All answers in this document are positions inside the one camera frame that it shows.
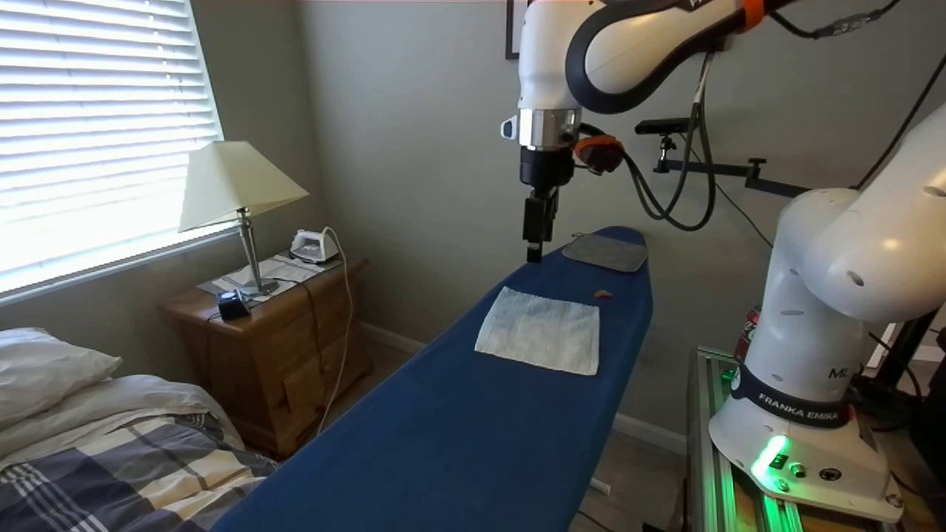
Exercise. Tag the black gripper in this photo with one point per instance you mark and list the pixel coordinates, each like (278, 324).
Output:
(545, 170)

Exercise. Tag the white towel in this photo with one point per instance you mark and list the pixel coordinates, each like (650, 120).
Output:
(539, 330)

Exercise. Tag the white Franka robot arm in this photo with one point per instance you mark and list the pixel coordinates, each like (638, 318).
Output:
(837, 268)

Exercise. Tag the grey quilted iron rest pad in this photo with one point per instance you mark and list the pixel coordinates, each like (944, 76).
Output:
(605, 252)

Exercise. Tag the blue ironing board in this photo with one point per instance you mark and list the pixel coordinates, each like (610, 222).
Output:
(463, 432)

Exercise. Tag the small white device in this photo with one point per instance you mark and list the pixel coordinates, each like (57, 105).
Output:
(315, 246)

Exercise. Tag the pale paper sheet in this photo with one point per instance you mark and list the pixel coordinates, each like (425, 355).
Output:
(281, 269)

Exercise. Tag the wooden nightstand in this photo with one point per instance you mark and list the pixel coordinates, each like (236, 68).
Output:
(268, 355)

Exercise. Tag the table lamp with cream shade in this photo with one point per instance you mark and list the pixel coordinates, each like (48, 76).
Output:
(239, 181)

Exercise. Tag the black alarm clock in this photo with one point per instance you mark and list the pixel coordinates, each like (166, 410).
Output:
(236, 305)

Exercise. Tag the white bed sheet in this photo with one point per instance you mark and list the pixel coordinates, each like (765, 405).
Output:
(119, 404)

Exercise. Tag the white window blinds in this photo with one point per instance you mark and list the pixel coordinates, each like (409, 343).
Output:
(100, 129)

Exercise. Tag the white pillow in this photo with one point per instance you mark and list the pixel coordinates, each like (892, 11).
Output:
(46, 371)

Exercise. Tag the wrist camera with orange mount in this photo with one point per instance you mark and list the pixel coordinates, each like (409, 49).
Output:
(599, 154)

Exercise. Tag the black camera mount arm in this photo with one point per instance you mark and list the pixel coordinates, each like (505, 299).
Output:
(720, 170)

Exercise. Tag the dark picture frame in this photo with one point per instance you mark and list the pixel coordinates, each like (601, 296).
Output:
(514, 31)

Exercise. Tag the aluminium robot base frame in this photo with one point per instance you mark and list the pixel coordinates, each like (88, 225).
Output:
(713, 475)

